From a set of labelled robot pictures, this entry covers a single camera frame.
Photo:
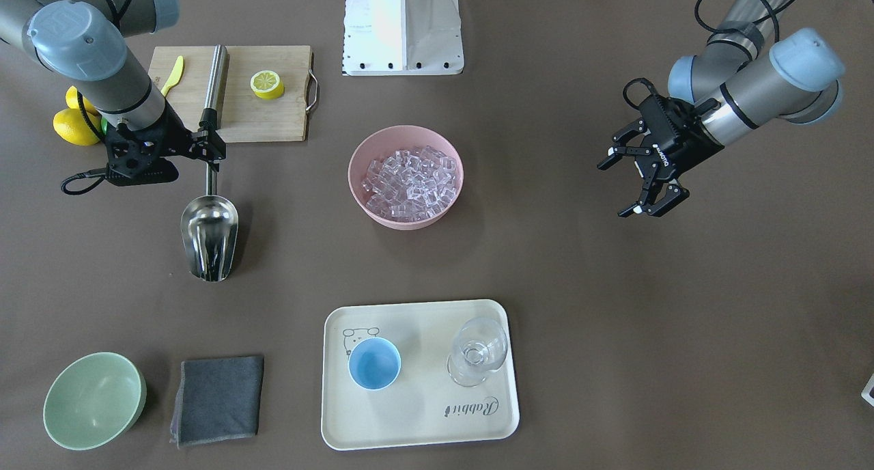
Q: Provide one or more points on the clear wine glass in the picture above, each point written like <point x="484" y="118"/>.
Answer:
<point x="479" y="349"/>

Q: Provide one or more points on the half lemon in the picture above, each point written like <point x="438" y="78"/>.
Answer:
<point x="267" y="85"/>

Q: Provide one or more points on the clear ice cubes pile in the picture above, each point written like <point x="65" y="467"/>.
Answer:
<point x="411" y="185"/>

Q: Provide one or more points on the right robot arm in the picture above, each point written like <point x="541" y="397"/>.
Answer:
<point x="85" y="41"/>

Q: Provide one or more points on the cream serving tray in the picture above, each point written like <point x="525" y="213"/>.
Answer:
<point x="423" y="406"/>

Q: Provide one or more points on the bamboo cutting board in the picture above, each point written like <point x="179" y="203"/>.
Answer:
<point x="245" y="118"/>

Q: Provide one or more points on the steel ice scoop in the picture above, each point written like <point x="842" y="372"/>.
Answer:
<point x="209" y="227"/>

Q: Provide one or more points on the yellow plastic knife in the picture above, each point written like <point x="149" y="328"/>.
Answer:
<point x="174" y="76"/>

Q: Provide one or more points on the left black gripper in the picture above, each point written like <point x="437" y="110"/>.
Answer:
<point x="685" y="150"/>

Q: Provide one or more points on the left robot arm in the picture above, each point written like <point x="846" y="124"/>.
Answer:
<point x="748" y="75"/>

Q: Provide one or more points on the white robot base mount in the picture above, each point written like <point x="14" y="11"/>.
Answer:
<point x="402" y="38"/>

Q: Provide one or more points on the grey folded cloth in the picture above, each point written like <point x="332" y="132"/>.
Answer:
<point x="217" y="399"/>

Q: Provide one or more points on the green bowl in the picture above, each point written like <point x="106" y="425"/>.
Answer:
<point x="93" y="401"/>

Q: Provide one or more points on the light blue cup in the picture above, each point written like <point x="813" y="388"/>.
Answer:
<point x="374" y="364"/>

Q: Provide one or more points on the pink bowl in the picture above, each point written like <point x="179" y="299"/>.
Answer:
<point x="384" y="142"/>

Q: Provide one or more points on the whole yellow lemon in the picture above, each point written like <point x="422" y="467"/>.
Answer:
<point x="71" y="126"/>

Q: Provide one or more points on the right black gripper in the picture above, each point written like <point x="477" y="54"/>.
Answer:
<point x="179" y="141"/>

